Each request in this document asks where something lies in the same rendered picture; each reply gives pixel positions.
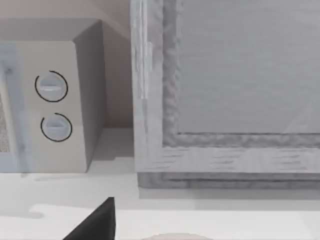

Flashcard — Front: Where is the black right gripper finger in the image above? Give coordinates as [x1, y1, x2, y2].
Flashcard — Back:
[62, 196, 117, 240]

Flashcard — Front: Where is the grey wooden cabinet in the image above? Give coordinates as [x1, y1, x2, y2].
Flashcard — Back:
[129, 0, 320, 190]

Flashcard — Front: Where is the pale beige round object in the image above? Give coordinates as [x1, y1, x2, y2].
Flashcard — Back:
[141, 232, 213, 240]

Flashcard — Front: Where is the small grey microwave knob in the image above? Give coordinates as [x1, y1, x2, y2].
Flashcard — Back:
[40, 112, 73, 143]

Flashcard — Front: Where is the pale microwave oven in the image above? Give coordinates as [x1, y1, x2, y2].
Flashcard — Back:
[0, 18, 109, 174]

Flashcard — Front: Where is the large grey microwave knob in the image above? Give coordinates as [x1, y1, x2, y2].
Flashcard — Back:
[34, 70, 69, 103]

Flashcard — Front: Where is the grey cabinet door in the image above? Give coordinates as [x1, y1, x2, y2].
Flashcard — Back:
[129, 0, 320, 174]

